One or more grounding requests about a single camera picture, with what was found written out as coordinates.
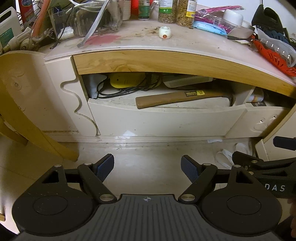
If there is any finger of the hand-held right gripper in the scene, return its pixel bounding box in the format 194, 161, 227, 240
273, 136, 296, 150
232, 151, 264, 172

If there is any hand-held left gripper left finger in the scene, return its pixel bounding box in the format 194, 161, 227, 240
39, 153, 117, 205

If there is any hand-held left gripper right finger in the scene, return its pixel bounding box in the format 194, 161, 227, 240
179, 155, 257, 205

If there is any beige wooden drawer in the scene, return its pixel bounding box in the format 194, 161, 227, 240
87, 97, 248, 138

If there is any beige cabinet door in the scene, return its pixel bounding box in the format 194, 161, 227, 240
254, 110, 296, 163

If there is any white bottle with orange label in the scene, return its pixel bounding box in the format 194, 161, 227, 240
248, 89, 264, 103

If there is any beige wooden cabinet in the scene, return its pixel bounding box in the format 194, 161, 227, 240
44, 22, 296, 144

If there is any flat white box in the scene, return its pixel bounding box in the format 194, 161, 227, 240
162, 75, 213, 89

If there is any yellow power strip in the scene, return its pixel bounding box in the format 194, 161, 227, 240
108, 72, 162, 89

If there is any yellow wooden chair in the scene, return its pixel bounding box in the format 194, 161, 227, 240
0, 51, 79, 163

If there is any translucent white insole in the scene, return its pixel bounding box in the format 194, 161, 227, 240
256, 30, 296, 67

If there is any black shoe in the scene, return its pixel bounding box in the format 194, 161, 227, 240
251, 5, 296, 48

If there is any blue face mask pack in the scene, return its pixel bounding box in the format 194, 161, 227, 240
193, 21, 228, 36

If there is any white jar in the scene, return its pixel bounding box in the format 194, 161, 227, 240
223, 9, 245, 28

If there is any flat metal strip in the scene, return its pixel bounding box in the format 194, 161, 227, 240
77, 0, 110, 49

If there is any pink clear plastic package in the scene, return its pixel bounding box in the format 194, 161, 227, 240
195, 6, 244, 32

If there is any clear plastic container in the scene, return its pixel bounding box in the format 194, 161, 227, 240
48, 1, 123, 39

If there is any green-label seed jar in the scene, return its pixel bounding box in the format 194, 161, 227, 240
158, 0, 179, 24

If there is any green bottle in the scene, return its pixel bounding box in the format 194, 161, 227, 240
138, 0, 154, 21

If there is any white plastic jug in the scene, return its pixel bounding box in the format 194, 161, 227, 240
0, 6, 24, 51

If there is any red carton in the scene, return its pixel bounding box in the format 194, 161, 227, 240
18, 0, 36, 29

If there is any wooden-handled hammer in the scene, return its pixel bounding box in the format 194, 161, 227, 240
135, 89, 233, 109

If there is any yellow device with black cable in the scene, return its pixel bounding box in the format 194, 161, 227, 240
96, 77, 160, 99

